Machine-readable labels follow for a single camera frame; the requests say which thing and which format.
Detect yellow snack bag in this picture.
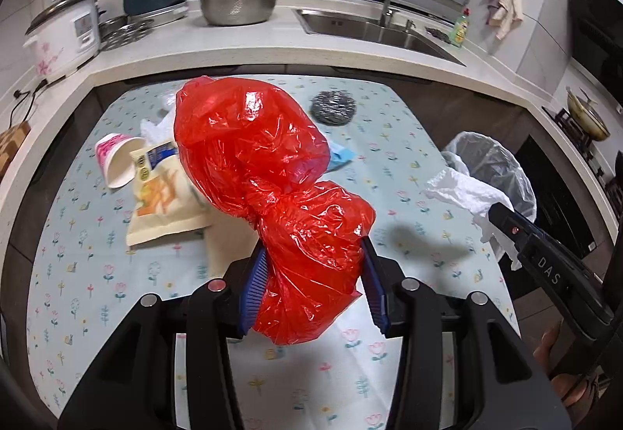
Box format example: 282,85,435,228
126,139,211,247

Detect blue cloth piece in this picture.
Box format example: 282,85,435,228
326,140,356,173

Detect black power cable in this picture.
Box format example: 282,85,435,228
8,78,50,126

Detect dark scrubber on counter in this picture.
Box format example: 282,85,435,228
426,27,451,44

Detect steel wool scrubber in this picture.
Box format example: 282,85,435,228
310,90,357,126

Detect red plastic bag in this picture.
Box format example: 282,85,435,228
173,76,376,346

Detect right hand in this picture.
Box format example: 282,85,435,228
533,319,604,429

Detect floral tablecloth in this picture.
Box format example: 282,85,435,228
26,75,515,429

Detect stainless steel colander bowl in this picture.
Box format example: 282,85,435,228
200,0,277,26

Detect cream pan with lid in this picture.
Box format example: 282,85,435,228
566,86,610,141

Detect white paper towel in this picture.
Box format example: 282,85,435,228
424,168,522,271

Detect hanging dish cloths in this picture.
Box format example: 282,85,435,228
486,0,524,41

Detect steel steamer rack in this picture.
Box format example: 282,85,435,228
98,16,153,52

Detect trash bin with clear liner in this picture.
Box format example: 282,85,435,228
442,132,537,222

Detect green dish soap bottle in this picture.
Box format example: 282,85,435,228
449,7,470,47

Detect wooden cutting board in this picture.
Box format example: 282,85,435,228
0,121,31,180

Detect clear plastic wrap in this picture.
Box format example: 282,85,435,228
139,92,176,146

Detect pink white paper cup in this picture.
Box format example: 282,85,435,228
95,133,146,190

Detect stainless steel sink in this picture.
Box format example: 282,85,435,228
295,9,464,67

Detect metal tray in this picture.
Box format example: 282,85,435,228
133,1,189,27

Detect gas stove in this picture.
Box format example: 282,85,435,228
542,107,622,198

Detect white rice cooker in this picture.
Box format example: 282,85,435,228
23,0,100,83

